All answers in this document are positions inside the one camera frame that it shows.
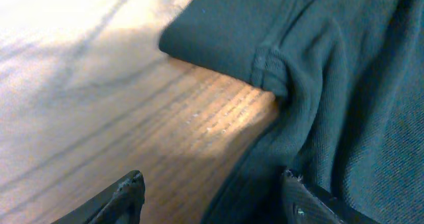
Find black polo shirt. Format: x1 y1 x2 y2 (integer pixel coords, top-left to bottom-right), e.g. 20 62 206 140
159 0 423 223

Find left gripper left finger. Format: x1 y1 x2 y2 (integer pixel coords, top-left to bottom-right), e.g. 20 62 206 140
52 170 145 224

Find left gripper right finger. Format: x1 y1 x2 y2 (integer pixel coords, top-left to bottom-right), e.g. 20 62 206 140
281 169 378 224

